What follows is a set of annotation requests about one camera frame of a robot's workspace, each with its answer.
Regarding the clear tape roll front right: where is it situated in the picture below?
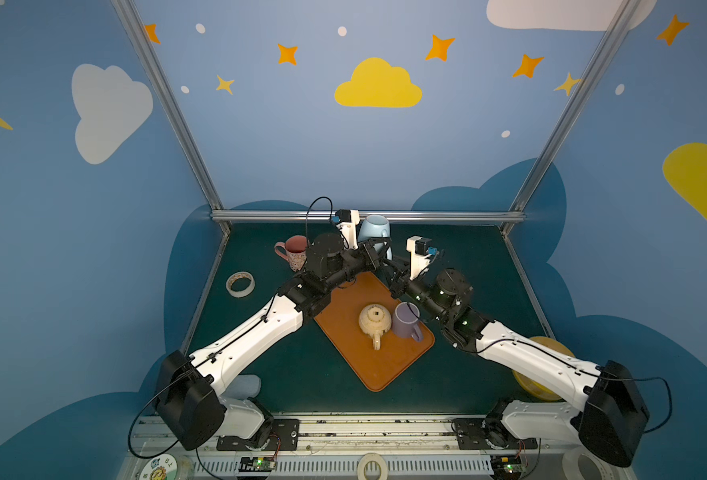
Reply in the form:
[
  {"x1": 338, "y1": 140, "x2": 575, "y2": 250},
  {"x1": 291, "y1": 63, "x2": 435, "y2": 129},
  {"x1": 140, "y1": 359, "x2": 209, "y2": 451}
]
[{"x1": 561, "y1": 447, "x2": 617, "y2": 480}]

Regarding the white tape roll front centre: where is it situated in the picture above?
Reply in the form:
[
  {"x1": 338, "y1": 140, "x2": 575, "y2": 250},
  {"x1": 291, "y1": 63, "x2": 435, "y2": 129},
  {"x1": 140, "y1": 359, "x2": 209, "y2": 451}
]
[{"x1": 355, "y1": 452, "x2": 389, "y2": 480}]

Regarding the green label sticker roll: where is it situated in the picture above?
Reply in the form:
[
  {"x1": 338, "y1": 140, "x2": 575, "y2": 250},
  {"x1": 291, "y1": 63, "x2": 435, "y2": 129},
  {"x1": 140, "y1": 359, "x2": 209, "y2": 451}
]
[{"x1": 137, "y1": 454, "x2": 179, "y2": 480}]

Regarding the pink ghost mug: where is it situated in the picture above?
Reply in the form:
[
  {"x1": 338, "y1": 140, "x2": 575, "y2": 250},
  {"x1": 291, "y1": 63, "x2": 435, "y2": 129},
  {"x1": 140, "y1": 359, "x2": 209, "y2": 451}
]
[{"x1": 275, "y1": 235, "x2": 309, "y2": 272}]

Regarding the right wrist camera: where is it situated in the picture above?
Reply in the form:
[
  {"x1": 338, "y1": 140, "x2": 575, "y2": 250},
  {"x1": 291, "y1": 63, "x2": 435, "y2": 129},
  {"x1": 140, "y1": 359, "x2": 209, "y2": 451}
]
[{"x1": 407, "y1": 236, "x2": 439, "y2": 280}]

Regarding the beige ceramic teapot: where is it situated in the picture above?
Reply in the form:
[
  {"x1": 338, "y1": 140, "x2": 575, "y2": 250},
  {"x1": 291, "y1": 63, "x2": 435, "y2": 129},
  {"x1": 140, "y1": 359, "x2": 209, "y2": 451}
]
[{"x1": 357, "y1": 304, "x2": 393, "y2": 351}]

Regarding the aluminium frame back bar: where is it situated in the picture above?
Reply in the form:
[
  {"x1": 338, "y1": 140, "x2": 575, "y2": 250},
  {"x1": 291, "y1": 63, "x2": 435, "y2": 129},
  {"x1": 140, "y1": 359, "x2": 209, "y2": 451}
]
[{"x1": 211, "y1": 209, "x2": 525, "y2": 224}]

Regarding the masking tape roll on table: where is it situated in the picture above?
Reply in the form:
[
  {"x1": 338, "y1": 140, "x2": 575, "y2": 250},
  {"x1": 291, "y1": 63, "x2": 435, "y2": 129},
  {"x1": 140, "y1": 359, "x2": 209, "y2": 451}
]
[{"x1": 226, "y1": 271, "x2": 256, "y2": 298}]

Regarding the light blue mug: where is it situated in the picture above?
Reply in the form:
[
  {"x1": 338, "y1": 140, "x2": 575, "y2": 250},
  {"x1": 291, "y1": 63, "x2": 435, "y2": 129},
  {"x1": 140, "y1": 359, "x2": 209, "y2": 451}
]
[{"x1": 357, "y1": 215, "x2": 391, "y2": 244}]

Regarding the aluminium frame right post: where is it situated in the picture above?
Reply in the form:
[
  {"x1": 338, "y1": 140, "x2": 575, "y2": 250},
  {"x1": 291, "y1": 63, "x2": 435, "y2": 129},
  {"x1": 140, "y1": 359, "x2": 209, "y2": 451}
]
[{"x1": 501, "y1": 0, "x2": 643, "y2": 238}]

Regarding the aluminium frame left post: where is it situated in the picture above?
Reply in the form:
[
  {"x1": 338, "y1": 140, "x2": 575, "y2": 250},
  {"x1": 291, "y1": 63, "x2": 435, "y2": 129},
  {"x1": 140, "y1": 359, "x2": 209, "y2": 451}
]
[{"x1": 112, "y1": 0, "x2": 224, "y2": 214}]

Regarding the orange plastic tray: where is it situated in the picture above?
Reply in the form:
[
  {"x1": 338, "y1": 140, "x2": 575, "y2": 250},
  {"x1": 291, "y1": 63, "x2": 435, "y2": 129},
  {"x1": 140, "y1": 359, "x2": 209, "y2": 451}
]
[{"x1": 316, "y1": 272, "x2": 435, "y2": 392}]

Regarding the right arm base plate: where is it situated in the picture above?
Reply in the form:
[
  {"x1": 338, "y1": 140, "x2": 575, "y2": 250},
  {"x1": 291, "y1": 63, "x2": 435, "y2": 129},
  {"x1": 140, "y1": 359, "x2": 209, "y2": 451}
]
[{"x1": 451, "y1": 417, "x2": 539, "y2": 450}]

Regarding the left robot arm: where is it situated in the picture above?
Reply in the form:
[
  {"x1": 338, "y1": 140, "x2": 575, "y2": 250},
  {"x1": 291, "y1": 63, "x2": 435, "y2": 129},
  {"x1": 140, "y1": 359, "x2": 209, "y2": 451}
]
[{"x1": 147, "y1": 233, "x2": 391, "y2": 451}]

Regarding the aluminium front rail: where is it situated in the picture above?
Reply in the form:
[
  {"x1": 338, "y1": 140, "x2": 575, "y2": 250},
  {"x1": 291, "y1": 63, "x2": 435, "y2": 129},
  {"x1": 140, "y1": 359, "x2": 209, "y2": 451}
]
[{"x1": 116, "y1": 413, "x2": 637, "y2": 480}]

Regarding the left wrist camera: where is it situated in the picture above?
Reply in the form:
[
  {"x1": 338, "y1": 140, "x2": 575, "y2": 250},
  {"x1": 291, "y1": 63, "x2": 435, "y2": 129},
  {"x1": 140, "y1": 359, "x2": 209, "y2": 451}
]
[{"x1": 333, "y1": 209, "x2": 361, "y2": 249}]

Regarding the yellow plastic basket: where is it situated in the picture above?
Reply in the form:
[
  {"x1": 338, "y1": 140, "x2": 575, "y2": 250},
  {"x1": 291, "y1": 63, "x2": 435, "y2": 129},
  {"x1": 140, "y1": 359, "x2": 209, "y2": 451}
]
[{"x1": 513, "y1": 336, "x2": 573, "y2": 402}]

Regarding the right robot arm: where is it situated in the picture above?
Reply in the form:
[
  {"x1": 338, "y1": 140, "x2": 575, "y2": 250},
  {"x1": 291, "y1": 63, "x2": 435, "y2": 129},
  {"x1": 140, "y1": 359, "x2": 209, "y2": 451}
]
[{"x1": 385, "y1": 259, "x2": 651, "y2": 467}]

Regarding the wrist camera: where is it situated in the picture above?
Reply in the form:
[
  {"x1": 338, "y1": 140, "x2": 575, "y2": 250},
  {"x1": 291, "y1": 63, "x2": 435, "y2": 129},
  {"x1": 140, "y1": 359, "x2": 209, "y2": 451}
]
[
  {"x1": 407, "y1": 236, "x2": 439, "y2": 280},
  {"x1": 333, "y1": 209, "x2": 361, "y2": 249}
]

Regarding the aluminium frame post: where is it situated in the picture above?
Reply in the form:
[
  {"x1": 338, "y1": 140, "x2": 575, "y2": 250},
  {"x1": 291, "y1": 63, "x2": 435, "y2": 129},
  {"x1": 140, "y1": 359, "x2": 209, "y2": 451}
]
[
  {"x1": 501, "y1": 0, "x2": 643, "y2": 238},
  {"x1": 112, "y1": 0, "x2": 224, "y2": 214}
]

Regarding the lavender mug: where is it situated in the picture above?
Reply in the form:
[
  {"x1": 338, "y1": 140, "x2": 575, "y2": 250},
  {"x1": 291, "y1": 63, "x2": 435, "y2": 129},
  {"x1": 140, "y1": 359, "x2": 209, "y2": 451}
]
[{"x1": 391, "y1": 302, "x2": 423, "y2": 342}]

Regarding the grey sponge pad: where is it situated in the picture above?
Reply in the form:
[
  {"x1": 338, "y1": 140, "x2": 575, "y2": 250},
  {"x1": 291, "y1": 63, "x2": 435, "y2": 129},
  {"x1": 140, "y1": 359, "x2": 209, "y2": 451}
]
[{"x1": 224, "y1": 374, "x2": 262, "y2": 400}]

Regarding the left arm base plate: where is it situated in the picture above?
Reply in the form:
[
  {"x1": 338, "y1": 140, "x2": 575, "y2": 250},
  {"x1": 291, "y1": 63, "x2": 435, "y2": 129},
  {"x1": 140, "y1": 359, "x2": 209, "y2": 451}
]
[{"x1": 217, "y1": 418, "x2": 300, "y2": 451}]

